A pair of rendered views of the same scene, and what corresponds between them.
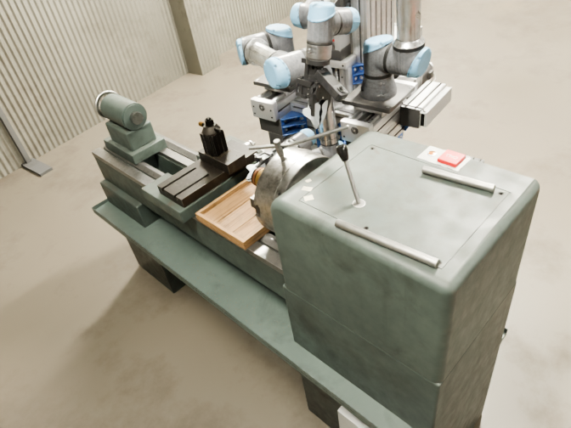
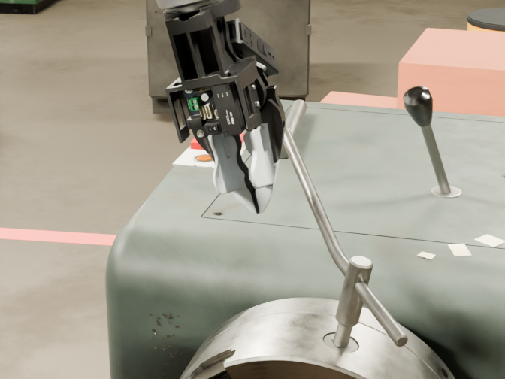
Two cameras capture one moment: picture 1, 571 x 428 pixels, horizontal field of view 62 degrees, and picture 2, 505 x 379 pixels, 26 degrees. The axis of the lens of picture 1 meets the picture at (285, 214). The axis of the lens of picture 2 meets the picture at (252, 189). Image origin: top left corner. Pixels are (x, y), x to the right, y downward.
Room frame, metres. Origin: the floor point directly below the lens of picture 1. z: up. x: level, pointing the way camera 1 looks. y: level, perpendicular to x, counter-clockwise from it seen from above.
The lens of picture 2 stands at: (1.89, 0.66, 1.73)
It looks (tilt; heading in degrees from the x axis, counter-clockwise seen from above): 21 degrees down; 235
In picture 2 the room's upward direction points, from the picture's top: straight up
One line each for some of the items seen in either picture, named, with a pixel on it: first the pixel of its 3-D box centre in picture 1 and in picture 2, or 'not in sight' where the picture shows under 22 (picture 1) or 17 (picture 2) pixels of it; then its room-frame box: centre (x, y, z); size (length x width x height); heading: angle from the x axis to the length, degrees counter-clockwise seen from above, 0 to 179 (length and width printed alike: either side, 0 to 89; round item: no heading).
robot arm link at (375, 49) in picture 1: (379, 54); not in sight; (1.79, -0.48, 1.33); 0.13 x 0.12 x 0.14; 42
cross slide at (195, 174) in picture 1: (209, 171); not in sight; (1.77, 0.30, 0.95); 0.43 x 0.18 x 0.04; 130
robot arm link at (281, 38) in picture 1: (279, 40); not in sight; (2.14, -0.11, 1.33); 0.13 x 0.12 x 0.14; 106
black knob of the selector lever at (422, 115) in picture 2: (342, 152); (418, 107); (1.07, -0.18, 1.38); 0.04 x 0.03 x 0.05; 40
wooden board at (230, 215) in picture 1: (251, 206); not in sight; (1.54, 0.13, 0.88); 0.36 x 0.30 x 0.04; 130
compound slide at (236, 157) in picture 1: (222, 157); not in sight; (1.79, 0.23, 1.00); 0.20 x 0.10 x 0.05; 40
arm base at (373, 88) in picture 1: (378, 81); not in sight; (1.80, -0.47, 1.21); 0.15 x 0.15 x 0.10
